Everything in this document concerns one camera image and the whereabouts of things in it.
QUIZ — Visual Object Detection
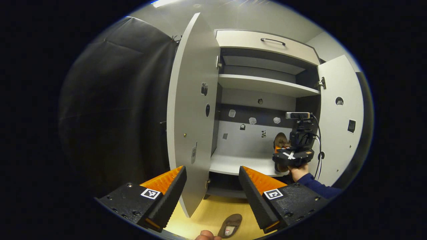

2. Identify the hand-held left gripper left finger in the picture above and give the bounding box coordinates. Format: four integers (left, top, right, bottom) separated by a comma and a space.
94, 166, 187, 233

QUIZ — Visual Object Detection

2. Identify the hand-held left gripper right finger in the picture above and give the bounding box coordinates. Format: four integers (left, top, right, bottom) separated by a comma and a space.
239, 166, 331, 234

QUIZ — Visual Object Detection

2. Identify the brown shoe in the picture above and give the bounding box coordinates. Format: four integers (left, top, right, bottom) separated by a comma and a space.
274, 132, 291, 149
218, 214, 243, 238

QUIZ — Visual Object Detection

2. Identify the white shoe cabinet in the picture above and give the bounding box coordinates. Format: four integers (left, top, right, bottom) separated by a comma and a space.
208, 28, 322, 200

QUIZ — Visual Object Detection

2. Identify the white cabinet door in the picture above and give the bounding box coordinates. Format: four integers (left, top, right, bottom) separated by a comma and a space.
309, 54, 365, 187
166, 13, 221, 219

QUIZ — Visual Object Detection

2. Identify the white cabinet shelf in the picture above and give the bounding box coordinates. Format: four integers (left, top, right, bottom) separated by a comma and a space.
218, 74, 321, 98

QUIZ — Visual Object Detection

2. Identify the white cabinet drawer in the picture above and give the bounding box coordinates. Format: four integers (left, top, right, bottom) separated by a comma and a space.
215, 29, 321, 66

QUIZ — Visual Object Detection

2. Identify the black backdrop cloth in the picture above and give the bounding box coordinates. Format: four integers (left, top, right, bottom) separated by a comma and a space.
58, 17, 179, 197

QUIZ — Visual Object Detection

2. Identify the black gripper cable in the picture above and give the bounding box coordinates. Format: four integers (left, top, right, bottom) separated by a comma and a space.
310, 114, 323, 180

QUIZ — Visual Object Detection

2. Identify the metal drawer handle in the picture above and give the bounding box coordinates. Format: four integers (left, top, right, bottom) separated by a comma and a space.
260, 38, 286, 46

